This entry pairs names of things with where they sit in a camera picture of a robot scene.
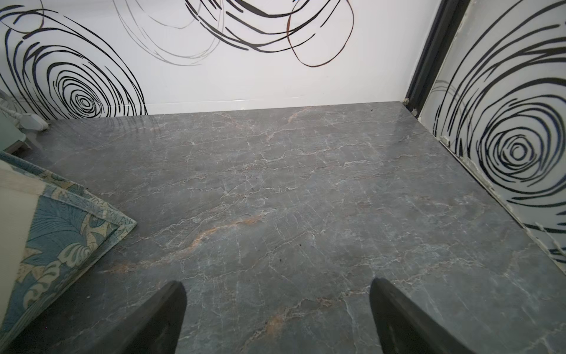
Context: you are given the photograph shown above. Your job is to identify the cream canvas bag blue handles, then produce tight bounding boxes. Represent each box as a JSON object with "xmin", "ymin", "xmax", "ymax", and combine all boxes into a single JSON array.
[{"xmin": 1, "ymin": 153, "xmax": 137, "ymax": 350}]

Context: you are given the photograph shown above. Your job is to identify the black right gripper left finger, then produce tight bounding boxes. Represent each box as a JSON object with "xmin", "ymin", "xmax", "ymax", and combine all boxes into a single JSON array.
[{"xmin": 86, "ymin": 281, "xmax": 187, "ymax": 353}]

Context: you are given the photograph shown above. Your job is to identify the white power plug cable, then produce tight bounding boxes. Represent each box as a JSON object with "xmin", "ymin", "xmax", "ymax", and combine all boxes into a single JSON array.
[{"xmin": 0, "ymin": 90, "xmax": 50, "ymax": 132}]

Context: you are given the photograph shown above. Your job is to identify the black corner frame post right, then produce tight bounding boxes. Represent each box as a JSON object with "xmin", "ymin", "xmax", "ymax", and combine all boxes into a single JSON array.
[{"xmin": 403, "ymin": 0, "xmax": 470, "ymax": 117}]

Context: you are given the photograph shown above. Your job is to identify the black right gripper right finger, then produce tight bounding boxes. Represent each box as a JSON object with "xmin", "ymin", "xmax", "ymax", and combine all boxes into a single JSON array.
[{"xmin": 369, "ymin": 277, "xmax": 472, "ymax": 354}]

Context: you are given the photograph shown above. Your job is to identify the mint green toaster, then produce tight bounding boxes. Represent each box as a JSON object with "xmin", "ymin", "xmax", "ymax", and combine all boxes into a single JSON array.
[{"xmin": 0, "ymin": 112, "xmax": 26, "ymax": 153}]

